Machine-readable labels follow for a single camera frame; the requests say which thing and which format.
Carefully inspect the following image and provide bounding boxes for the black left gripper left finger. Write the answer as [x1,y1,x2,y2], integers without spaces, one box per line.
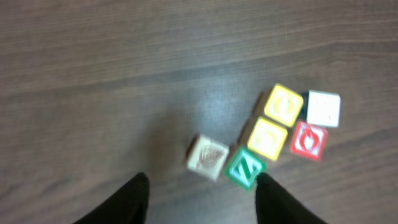
[75,172,150,224]

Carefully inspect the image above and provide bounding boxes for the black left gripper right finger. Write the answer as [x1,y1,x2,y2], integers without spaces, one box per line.
[255,172,326,224]

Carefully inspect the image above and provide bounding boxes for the white blue-edged picture block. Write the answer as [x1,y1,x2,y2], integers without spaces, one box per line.
[187,134,229,181]

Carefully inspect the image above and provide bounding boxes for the green letter Z block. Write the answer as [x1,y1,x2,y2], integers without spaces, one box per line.
[225,146,267,190]

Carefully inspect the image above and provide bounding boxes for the yellow block lower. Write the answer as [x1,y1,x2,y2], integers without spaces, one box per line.
[239,116,288,161]

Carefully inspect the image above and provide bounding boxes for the yellow block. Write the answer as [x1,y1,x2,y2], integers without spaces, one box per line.
[254,83,304,128]
[239,116,288,161]

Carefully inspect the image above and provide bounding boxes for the red picture block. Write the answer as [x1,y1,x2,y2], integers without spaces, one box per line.
[290,120,328,161]

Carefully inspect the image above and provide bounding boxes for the yellow block upper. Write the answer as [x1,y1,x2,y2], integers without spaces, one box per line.
[254,83,304,128]

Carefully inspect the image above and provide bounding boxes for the white line-drawing block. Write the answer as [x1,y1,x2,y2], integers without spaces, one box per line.
[306,90,341,128]

